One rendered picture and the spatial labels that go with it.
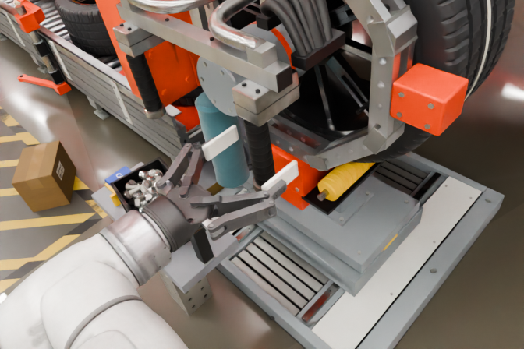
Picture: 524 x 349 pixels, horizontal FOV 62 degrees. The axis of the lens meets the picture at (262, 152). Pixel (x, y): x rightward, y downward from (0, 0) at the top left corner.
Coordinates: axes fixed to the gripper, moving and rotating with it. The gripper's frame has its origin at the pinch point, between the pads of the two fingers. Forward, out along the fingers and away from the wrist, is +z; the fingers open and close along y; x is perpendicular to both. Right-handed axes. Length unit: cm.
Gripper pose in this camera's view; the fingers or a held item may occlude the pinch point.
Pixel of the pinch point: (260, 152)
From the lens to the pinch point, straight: 68.8
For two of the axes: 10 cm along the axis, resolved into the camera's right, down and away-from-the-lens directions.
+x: -1.2, -7.3, -6.8
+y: 7.0, 4.2, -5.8
